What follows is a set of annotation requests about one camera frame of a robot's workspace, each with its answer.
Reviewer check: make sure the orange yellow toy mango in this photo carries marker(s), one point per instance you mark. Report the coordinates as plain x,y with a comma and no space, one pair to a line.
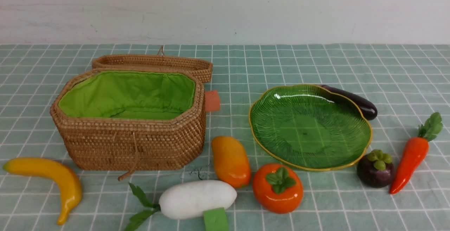
231,163

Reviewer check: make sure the orange toy persimmon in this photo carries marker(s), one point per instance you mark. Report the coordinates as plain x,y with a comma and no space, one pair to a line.
277,188

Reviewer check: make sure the white toy radish with leaves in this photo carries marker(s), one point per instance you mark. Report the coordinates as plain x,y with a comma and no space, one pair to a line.
184,201

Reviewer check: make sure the dark purple toy eggplant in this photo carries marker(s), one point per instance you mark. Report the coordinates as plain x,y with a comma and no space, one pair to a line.
367,108

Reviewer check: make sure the purple toy mangosteen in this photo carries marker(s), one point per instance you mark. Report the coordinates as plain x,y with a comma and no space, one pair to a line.
376,169

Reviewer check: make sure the yellow toy banana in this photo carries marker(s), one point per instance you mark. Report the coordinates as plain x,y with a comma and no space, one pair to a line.
68,182

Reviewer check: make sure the orange toy carrot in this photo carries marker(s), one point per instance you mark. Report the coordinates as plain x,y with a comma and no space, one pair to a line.
415,151

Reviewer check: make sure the orange foam cube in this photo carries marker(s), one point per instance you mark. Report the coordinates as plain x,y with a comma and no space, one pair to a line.
212,101

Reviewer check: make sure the woven wicker basket lid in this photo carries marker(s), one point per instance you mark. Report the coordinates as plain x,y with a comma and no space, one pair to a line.
199,68

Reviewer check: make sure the green leaf-shaped glass plate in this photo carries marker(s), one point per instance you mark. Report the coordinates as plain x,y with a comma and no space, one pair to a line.
309,127

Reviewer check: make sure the green checkered tablecloth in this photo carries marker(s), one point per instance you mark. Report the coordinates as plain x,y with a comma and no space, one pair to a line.
407,83

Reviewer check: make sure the woven wicker basket green lining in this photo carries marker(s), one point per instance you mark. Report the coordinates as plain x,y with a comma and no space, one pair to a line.
131,119

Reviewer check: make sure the green foam cube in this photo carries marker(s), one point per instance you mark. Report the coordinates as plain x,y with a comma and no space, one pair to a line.
216,220

